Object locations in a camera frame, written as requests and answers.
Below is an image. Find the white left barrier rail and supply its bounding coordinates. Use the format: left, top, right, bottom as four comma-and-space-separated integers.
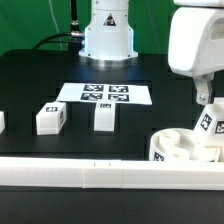
0, 111, 5, 134

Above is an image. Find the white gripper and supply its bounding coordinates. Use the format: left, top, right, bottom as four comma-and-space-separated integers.
168, 7, 224, 105

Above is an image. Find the white front barrier rail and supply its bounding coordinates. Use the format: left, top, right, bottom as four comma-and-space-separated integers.
0, 157, 224, 190

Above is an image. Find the black vertical antenna cable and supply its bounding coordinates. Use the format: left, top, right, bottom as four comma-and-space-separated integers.
69, 0, 80, 33

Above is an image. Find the paper sheet with markers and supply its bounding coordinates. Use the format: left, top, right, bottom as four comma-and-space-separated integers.
57, 83, 152, 105

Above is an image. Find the black cable with connector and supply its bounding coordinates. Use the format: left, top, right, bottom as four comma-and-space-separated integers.
32, 30, 86, 50

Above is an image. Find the white barrier rail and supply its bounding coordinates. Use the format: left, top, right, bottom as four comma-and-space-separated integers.
0, 157, 224, 190
0, 111, 5, 134

